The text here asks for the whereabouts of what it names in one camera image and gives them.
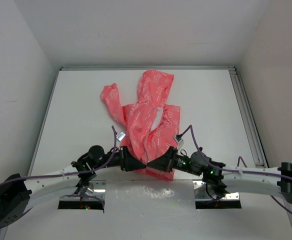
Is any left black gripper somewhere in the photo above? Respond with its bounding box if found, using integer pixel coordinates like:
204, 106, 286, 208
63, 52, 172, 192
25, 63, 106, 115
92, 145, 146, 171

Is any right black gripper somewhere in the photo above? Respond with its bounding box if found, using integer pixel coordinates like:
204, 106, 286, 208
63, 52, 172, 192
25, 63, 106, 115
147, 146, 202, 177

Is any pink patterned jacket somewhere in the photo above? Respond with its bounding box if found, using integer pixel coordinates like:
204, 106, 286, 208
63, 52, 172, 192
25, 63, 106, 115
99, 69, 181, 181

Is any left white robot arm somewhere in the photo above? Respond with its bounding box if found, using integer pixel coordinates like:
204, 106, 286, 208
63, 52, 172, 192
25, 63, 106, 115
0, 145, 146, 229

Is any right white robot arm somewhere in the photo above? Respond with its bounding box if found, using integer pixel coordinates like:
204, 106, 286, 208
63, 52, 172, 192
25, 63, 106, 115
147, 147, 292, 204

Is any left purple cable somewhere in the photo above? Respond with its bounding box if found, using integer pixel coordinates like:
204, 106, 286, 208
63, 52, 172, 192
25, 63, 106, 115
0, 125, 123, 232

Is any purple cable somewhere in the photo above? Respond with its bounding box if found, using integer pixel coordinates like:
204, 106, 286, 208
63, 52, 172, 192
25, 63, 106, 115
179, 124, 292, 222
0, 125, 123, 232

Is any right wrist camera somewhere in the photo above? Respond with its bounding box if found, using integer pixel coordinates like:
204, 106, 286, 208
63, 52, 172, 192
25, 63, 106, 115
173, 134, 184, 148

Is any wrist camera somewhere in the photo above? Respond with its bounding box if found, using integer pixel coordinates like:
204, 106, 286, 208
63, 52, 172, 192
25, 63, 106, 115
173, 134, 184, 148
116, 131, 126, 142

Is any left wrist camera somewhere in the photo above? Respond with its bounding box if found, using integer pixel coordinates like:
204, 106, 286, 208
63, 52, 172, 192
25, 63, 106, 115
116, 131, 126, 142

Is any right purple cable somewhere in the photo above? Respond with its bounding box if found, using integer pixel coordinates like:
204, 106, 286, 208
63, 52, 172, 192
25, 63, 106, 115
179, 124, 292, 222

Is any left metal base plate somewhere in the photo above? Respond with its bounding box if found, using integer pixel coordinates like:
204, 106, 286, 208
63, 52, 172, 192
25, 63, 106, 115
59, 180, 106, 201

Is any metal base plate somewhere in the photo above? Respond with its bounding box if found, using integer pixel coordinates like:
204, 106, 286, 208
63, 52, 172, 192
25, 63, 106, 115
193, 180, 240, 202
59, 180, 106, 201

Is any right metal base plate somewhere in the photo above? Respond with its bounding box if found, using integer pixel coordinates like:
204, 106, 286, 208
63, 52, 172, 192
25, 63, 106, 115
193, 180, 240, 202

